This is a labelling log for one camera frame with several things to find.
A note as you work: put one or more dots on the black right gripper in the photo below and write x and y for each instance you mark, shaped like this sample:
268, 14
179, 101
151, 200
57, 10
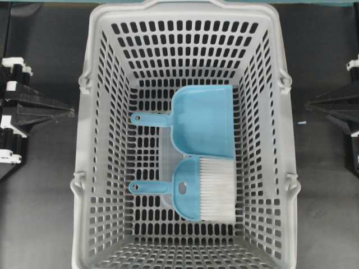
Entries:
341, 108

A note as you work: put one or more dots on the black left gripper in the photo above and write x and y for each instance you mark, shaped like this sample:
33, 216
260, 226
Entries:
22, 108

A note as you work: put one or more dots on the grey plastic shopping basket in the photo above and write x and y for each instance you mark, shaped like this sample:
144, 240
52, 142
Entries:
137, 56

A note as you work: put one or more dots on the blue hand brush white bristles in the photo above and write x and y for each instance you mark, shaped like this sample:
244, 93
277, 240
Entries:
201, 189

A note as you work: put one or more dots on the blue plastic dustpan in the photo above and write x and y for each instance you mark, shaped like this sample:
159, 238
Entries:
201, 121

